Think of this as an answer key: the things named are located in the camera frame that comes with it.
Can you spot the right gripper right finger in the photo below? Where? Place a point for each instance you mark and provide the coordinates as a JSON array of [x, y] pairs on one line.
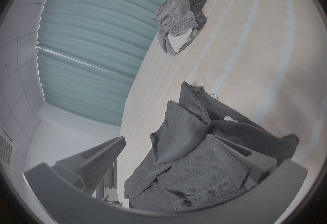
[[255, 164]]

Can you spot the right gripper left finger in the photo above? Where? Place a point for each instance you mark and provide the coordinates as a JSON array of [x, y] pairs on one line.
[[94, 164]]

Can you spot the black T-shirt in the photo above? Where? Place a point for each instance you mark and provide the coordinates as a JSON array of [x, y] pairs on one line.
[[178, 141]]

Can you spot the bed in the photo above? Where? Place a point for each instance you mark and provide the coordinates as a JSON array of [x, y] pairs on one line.
[[255, 51]]

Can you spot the pile of clothes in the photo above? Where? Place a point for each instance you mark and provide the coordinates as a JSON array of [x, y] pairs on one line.
[[176, 13]]

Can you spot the blue-green curtain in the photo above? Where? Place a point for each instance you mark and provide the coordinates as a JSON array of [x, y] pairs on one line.
[[102, 13], [89, 90]]

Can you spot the white ceiling air conditioner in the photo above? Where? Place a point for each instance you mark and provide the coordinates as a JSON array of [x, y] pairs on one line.
[[6, 147]]

